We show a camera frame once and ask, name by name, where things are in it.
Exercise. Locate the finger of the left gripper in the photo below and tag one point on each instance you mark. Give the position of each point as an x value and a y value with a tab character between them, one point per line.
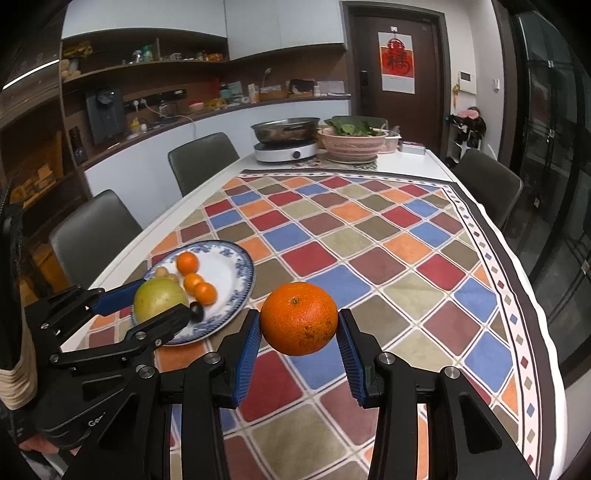
114	300
145	337

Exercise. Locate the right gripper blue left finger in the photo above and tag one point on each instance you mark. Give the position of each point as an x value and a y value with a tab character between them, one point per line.
215	381

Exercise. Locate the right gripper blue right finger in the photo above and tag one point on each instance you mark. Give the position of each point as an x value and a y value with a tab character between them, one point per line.
380	380

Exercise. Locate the green pear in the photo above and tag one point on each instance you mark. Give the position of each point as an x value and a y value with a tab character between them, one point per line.
155	296

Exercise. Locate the orange mandarin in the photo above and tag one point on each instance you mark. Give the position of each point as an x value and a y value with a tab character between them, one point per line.
205	294

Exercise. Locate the small mandarin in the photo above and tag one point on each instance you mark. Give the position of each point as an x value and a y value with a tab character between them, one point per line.
190	282
187	263

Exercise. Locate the large orange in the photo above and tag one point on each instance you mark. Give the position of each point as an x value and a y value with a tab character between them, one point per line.
298	319

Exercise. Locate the dark plum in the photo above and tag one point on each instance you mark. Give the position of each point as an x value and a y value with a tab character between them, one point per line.
197	312

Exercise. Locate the grey chair near left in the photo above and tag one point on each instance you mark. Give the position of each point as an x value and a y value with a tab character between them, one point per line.
92	236

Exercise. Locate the grey chair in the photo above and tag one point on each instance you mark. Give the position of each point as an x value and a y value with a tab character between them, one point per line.
197	161
92	236
491	183

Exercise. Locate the blue white porcelain plate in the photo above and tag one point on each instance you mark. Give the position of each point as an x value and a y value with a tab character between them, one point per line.
213	276

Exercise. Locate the colourful checkered tablecloth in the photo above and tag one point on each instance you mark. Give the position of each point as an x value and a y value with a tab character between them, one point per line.
419	267

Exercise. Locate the grey chair far left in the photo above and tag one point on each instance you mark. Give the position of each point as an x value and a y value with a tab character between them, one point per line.
197	161

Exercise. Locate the black water dispenser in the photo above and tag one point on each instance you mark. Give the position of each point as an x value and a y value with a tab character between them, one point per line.
106	115

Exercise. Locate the white induction cooker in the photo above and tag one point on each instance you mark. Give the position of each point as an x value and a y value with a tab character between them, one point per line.
285	152

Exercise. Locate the grey chair right side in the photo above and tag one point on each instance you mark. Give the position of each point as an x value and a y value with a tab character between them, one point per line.
491	183

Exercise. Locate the small white box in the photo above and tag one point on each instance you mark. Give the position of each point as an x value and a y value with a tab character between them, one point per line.
412	148

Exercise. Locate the steel pot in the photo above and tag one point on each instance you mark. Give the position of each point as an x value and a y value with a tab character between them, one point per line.
297	129

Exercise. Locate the pink basket of greens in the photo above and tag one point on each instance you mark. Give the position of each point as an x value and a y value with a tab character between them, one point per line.
357	139

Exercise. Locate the stroller with pink toy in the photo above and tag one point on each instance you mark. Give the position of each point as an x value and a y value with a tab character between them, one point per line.
467	131

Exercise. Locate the white intercom panel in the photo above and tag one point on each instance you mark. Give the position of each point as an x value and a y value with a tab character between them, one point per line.
467	82

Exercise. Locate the dark wooden door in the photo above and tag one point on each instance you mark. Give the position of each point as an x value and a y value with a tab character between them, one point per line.
421	117

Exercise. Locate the red fu poster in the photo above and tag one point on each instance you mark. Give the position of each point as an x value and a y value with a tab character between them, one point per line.
397	63

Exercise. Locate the black glass sliding door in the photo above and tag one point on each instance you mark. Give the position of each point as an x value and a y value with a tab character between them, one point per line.
549	229

